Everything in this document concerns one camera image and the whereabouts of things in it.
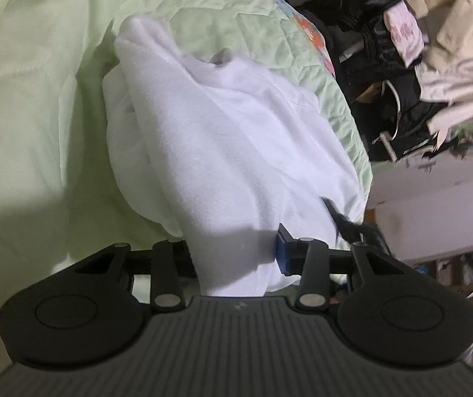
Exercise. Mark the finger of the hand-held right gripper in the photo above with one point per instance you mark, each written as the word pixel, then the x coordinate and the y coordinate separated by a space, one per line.
pixel 343 222

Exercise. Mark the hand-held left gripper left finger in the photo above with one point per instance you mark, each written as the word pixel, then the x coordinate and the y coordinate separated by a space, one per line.
pixel 166 264

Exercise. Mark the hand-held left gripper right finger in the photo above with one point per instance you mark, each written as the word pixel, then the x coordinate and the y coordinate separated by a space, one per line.
pixel 285 253

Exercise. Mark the white shirt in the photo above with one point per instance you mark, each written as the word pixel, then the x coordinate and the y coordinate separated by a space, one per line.
pixel 228 132

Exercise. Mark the brown wooden shelf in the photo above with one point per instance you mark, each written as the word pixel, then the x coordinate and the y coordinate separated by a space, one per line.
pixel 455 271

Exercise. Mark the pile of dark clothes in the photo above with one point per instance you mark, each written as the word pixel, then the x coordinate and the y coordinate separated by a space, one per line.
pixel 368 49

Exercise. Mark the pink white cloth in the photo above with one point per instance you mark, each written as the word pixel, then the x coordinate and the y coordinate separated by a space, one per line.
pixel 403 33

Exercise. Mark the light green quilt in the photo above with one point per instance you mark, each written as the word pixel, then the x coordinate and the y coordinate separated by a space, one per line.
pixel 25 111

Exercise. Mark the pile of beige clothes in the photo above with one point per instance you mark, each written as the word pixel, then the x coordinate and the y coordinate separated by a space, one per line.
pixel 463 49

